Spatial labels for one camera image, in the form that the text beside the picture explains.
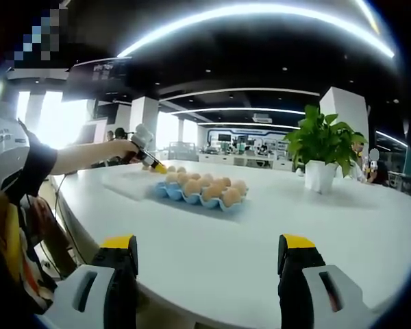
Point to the small white object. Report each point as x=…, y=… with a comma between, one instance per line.
x=299, y=171

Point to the ceiling air conditioner unit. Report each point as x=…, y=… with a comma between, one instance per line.
x=262, y=118

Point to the wide curved ceiling light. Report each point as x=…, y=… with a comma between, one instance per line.
x=243, y=7

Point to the single brown egg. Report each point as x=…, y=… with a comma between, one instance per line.
x=171, y=168
x=181, y=169
x=146, y=168

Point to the cluster of brown eggs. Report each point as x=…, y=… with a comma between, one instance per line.
x=210, y=192

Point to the long white low counter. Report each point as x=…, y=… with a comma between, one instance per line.
x=226, y=158

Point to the glass display case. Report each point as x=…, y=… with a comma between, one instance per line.
x=183, y=150

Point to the person's yellow clothing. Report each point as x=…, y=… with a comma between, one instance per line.
x=7, y=236

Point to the white foam holder tray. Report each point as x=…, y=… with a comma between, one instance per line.
x=130, y=185

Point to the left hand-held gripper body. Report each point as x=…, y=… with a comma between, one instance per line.
x=142, y=135

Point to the long thin ceiling light strip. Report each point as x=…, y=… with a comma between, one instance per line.
x=239, y=109
x=250, y=124

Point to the blue egg tray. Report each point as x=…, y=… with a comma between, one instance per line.
x=176, y=194

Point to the white table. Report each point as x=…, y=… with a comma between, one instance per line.
x=209, y=260

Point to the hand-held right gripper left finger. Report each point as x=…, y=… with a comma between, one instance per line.
x=118, y=274

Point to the person's black sleeve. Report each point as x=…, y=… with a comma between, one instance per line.
x=37, y=164

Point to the straight ceiling light strip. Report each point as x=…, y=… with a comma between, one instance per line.
x=392, y=137

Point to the white framed monitor screen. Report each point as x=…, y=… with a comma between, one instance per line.
x=89, y=133

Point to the dark hanging ceiling screen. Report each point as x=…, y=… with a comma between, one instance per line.
x=96, y=82

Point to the person's left hand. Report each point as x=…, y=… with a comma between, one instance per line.
x=125, y=148

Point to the green plant in white pot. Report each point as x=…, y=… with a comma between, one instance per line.
x=318, y=178

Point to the person's white clothing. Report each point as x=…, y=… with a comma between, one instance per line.
x=3, y=150

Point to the blue trimmed display wall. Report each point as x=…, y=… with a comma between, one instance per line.
x=243, y=140

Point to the white square pillar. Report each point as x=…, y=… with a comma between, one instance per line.
x=349, y=106
x=144, y=113

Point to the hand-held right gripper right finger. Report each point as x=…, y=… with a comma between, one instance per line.
x=294, y=274

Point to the orange white striped cloth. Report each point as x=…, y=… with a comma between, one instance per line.
x=32, y=277

